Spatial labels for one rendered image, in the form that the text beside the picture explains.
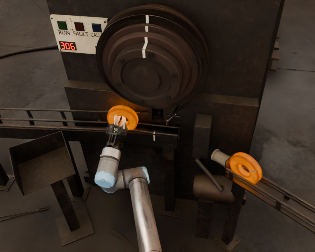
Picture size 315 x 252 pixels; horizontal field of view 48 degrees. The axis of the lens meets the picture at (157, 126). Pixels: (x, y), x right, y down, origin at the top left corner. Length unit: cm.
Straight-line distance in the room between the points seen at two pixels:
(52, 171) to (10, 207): 78
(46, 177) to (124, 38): 81
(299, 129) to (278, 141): 22
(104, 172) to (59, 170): 32
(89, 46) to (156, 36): 42
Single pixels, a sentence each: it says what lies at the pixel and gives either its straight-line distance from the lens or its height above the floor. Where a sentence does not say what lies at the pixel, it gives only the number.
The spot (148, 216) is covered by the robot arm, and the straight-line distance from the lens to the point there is 151.
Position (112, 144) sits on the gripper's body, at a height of 78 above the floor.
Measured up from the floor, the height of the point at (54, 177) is 60.
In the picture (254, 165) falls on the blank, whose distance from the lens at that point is 158.
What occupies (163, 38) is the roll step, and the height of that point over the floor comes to 127.
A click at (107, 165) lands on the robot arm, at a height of 75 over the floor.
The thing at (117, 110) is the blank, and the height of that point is 81.
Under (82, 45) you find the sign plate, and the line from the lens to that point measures 169.
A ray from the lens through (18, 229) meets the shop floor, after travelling 245.
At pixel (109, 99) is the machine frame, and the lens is 180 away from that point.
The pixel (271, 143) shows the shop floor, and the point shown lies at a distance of 275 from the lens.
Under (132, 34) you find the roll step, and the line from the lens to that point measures 139.
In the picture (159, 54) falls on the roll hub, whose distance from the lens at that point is 133.
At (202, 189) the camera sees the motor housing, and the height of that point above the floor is 51.
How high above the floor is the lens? 199
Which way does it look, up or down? 46 degrees down
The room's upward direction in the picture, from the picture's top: 3 degrees counter-clockwise
